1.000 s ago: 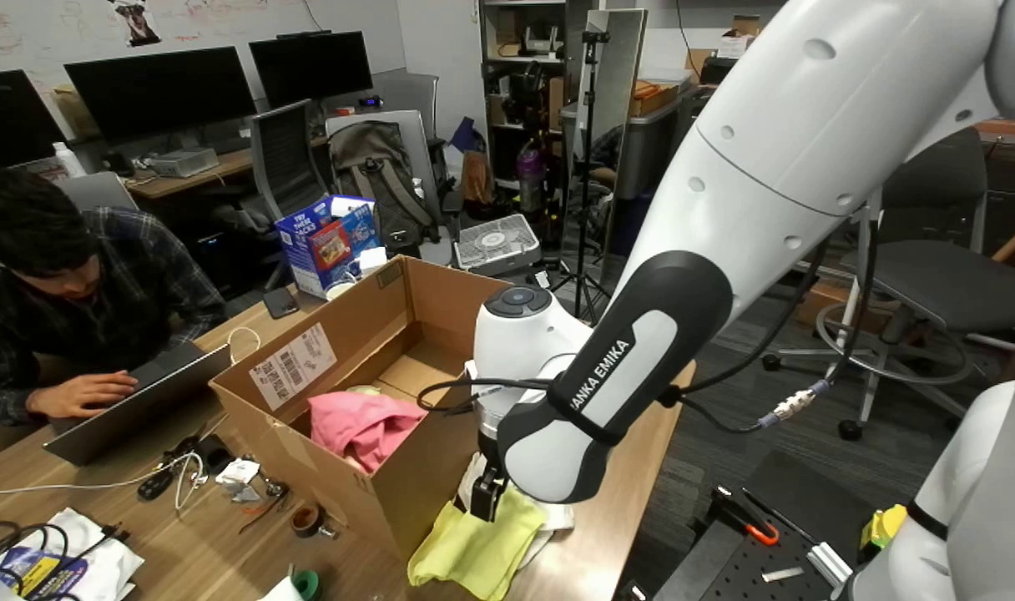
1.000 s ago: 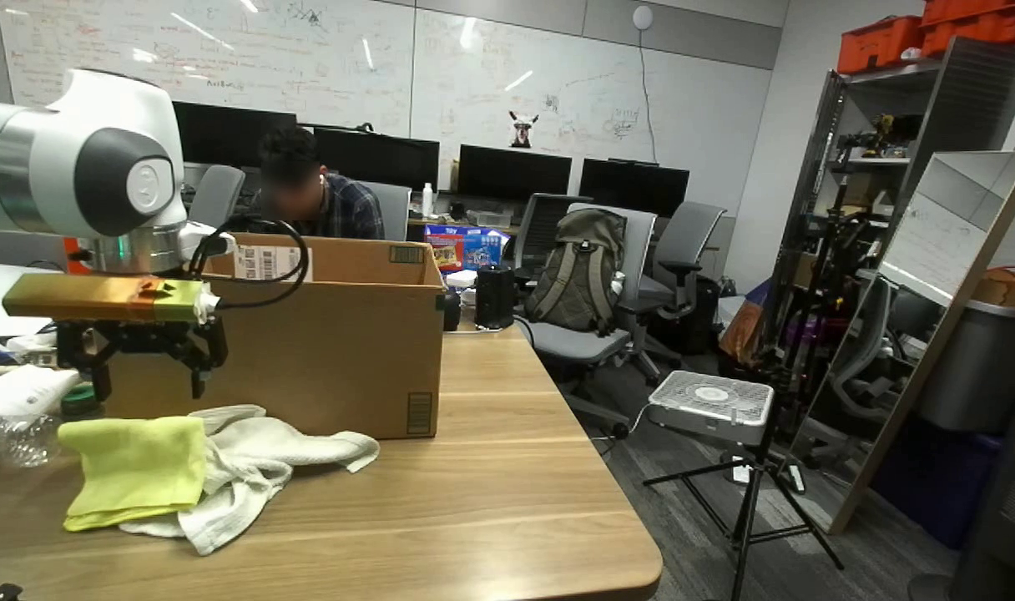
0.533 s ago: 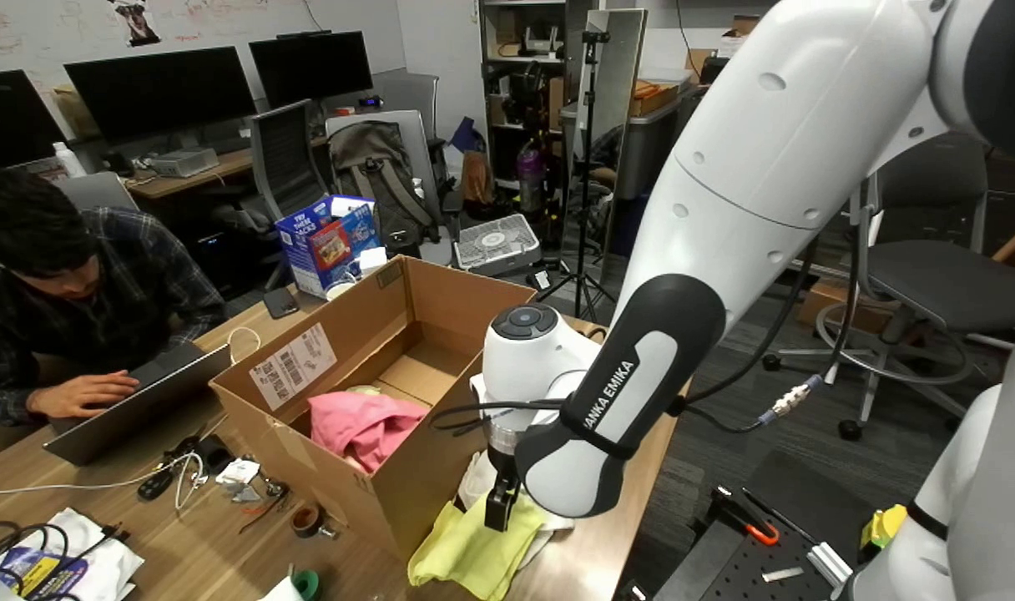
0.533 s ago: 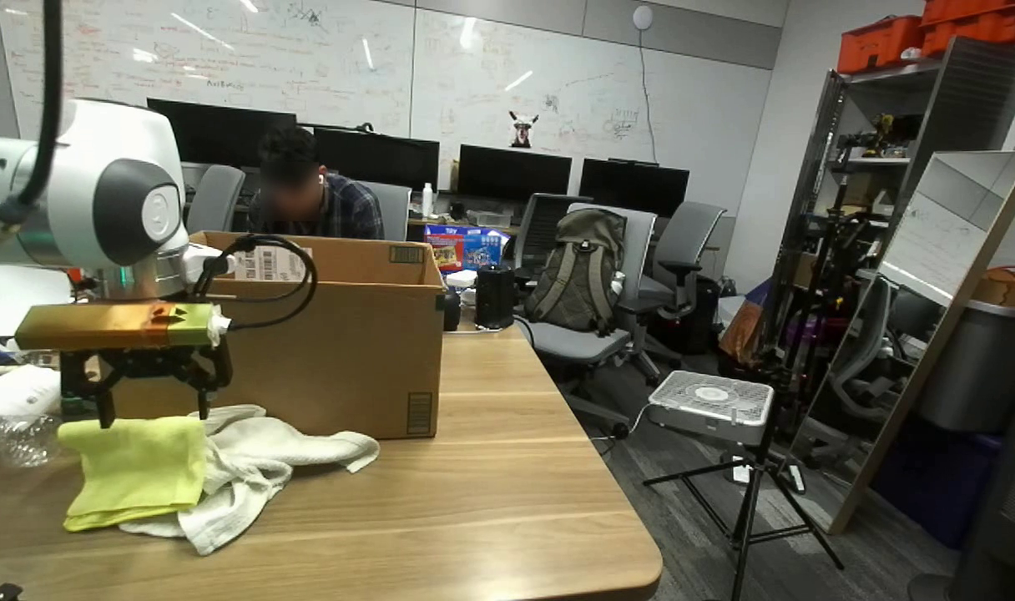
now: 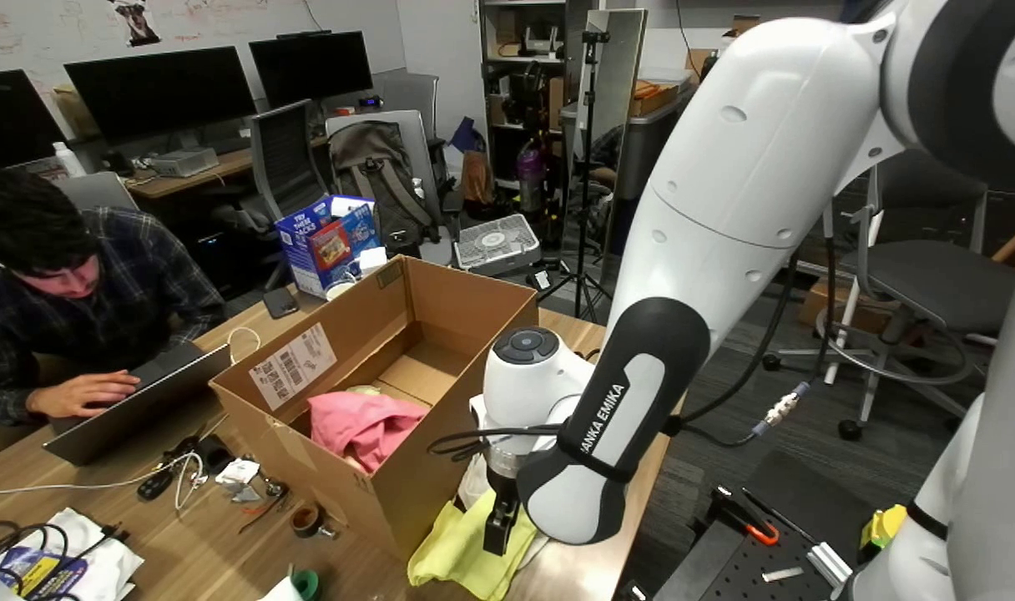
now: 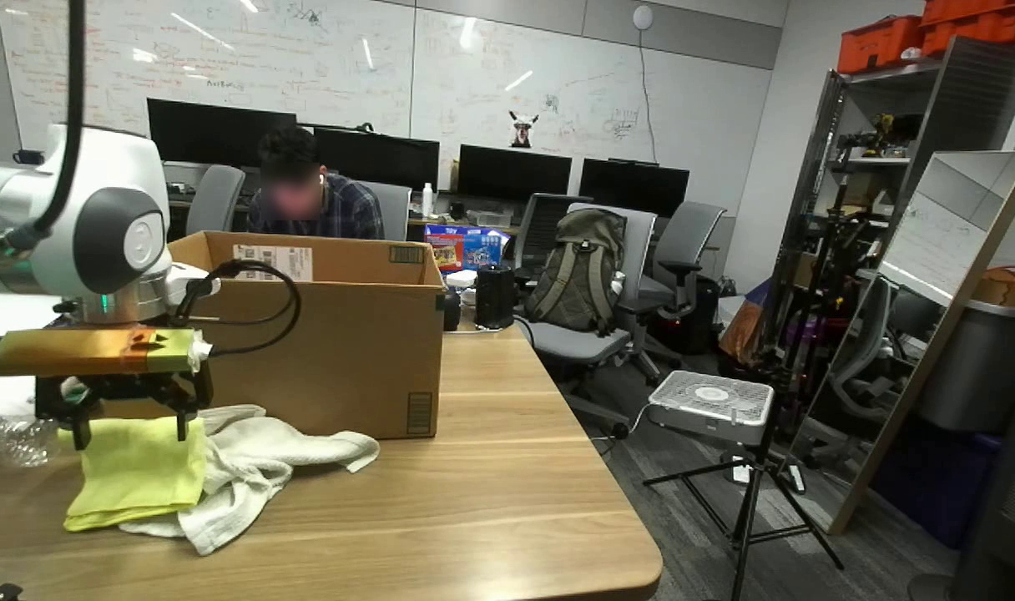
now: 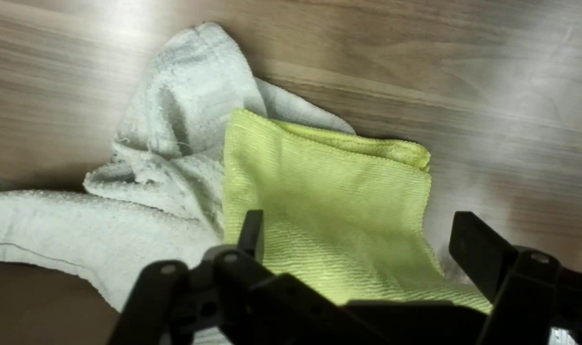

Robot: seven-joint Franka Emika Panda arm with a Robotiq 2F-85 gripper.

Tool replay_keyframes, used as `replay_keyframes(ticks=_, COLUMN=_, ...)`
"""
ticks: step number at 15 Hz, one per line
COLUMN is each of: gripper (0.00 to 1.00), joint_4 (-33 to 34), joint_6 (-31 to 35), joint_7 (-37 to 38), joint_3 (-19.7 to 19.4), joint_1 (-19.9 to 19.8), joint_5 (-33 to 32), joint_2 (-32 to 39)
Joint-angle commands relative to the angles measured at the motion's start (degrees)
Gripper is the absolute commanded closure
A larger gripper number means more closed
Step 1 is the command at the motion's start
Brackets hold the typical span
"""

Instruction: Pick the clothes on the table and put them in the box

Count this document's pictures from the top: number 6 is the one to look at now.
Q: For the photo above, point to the black computer monitor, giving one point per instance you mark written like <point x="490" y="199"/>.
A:
<point x="635" y="188"/>
<point x="511" y="170"/>
<point x="212" y="127"/>
<point x="380" y="160"/>

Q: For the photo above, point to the white plastic floor box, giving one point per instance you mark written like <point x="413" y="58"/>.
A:
<point x="709" y="403"/>

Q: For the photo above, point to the orange storage bin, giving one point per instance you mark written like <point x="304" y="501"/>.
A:
<point x="879" y="42"/>
<point x="979" y="27"/>

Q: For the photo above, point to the small wall figurine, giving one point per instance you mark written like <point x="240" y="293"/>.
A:
<point x="524" y="127"/>

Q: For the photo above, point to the white paper sheet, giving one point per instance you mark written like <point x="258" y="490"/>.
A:
<point x="13" y="311"/>

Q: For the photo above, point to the gray trash bin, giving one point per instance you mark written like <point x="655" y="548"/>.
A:
<point x="975" y="368"/>

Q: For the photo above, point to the black tripod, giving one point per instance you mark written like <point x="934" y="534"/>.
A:
<point x="751" y="512"/>

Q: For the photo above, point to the round white wall sensor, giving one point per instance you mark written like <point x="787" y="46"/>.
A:
<point x="644" y="19"/>

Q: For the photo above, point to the yellow cloth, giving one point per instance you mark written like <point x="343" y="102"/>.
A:
<point x="135" y="471"/>

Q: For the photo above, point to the black mesh office chair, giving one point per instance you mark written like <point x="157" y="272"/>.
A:
<point x="541" y="228"/>

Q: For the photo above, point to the gray green backpack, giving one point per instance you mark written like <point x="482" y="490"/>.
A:
<point x="579" y="279"/>

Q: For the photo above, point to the gray office chair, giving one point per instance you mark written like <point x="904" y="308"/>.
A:
<point x="395" y="208"/>
<point x="214" y="200"/>
<point x="687" y="239"/>
<point x="576" y="343"/>

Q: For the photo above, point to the yellow wrist mount piece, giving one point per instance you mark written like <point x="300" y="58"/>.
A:
<point x="96" y="351"/>

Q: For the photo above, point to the orange brown floor bag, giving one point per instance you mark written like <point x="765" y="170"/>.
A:
<point x="742" y="321"/>

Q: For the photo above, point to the metal shelf rack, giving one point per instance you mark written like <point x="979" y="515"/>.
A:
<point x="879" y="76"/>

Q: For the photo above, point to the seated person in plaid shirt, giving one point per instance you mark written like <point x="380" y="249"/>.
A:
<point x="319" y="204"/>

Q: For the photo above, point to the clear plastic bag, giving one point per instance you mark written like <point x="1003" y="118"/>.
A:
<point x="7" y="436"/>

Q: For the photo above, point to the brown cardboard box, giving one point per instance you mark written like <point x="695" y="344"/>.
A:
<point x="343" y="354"/>

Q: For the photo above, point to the white knitted towel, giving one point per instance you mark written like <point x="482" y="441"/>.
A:
<point x="263" y="455"/>

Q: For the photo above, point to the wall whiteboard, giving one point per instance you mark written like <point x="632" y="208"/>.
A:
<point x="477" y="89"/>

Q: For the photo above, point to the orange item on bin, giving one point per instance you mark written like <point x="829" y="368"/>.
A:
<point x="1009" y="286"/>

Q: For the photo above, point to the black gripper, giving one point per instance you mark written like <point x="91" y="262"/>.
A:
<point x="117" y="392"/>

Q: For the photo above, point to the dark blue bin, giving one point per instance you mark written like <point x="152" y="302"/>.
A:
<point x="938" y="485"/>

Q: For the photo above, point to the black cup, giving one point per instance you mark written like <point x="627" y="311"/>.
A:
<point x="496" y="297"/>

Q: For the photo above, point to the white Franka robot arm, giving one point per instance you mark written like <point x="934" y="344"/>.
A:
<point x="42" y="210"/>

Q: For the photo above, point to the blue product box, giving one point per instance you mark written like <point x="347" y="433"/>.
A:
<point x="469" y="249"/>

